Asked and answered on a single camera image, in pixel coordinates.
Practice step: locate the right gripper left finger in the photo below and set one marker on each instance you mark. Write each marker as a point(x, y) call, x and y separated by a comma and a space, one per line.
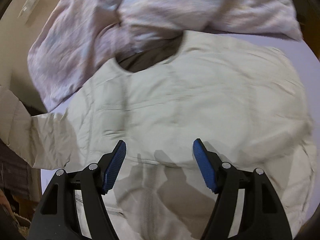
point(56, 215)

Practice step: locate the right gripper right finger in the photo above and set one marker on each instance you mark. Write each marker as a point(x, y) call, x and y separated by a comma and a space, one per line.
point(263, 216)

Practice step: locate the pink patterned duvet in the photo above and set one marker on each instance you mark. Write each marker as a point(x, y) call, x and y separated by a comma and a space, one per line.
point(81, 35)

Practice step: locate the white wall switch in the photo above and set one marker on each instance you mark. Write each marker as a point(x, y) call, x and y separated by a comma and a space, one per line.
point(27, 9)

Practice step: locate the beige puffer jacket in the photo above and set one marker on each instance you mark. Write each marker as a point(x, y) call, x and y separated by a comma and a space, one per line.
point(245, 101)

